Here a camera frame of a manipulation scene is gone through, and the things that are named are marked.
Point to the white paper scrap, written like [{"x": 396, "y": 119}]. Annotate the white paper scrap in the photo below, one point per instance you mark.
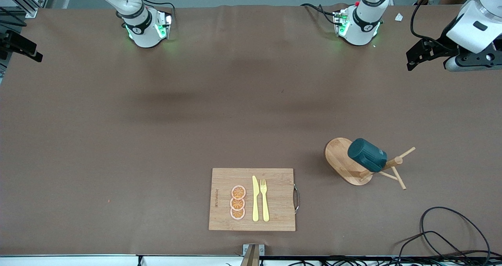
[{"x": 399, "y": 17}]

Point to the wooden cup rack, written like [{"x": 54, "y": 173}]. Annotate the wooden cup rack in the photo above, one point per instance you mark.
[{"x": 339, "y": 156}]

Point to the yellow plastic fork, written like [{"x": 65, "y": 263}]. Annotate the yellow plastic fork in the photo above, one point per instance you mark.
[{"x": 265, "y": 201}]

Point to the brown table cover sheet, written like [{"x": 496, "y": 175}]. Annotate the brown table cover sheet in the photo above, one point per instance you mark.
[{"x": 196, "y": 101}]

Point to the yellow plastic knife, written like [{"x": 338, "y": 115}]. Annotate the yellow plastic knife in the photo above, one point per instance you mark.
[{"x": 255, "y": 199}]

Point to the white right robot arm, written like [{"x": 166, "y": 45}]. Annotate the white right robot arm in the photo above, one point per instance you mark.
[{"x": 143, "y": 30}]

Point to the wooden cutting board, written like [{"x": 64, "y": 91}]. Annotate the wooden cutting board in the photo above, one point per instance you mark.
[{"x": 274, "y": 199}]

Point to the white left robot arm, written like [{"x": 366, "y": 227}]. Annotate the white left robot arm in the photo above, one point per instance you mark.
[{"x": 361, "y": 26}]

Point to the toy orange slice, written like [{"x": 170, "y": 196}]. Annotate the toy orange slice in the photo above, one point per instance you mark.
[
  {"x": 237, "y": 204},
  {"x": 238, "y": 192},
  {"x": 237, "y": 214}
]

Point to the metal edge bracket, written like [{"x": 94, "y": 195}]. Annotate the metal edge bracket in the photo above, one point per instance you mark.
[{"x": 261, "y": 249}]

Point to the dark green cup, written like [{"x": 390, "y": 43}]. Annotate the dark green cup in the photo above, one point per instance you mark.
[{"x": 366, "y": 154}]

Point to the aluminium frame profile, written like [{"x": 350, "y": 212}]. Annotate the aluminium frame profile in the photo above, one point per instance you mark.
[{"x": 23, "y": 5}]

